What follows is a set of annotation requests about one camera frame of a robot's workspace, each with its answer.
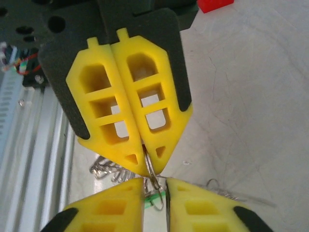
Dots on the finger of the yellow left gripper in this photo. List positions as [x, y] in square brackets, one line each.
[173, 135]
[113, 151]

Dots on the small green clip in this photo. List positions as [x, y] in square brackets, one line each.
[152, 200]

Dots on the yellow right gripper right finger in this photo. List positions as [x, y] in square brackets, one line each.
[205, 215]

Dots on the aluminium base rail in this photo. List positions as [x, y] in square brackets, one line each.
[36, 157]

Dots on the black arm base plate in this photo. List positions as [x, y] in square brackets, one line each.
[31, 81]

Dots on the small plain red block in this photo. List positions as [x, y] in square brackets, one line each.
[214, 6]

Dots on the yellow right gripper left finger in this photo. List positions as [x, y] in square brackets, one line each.
[108, 212]

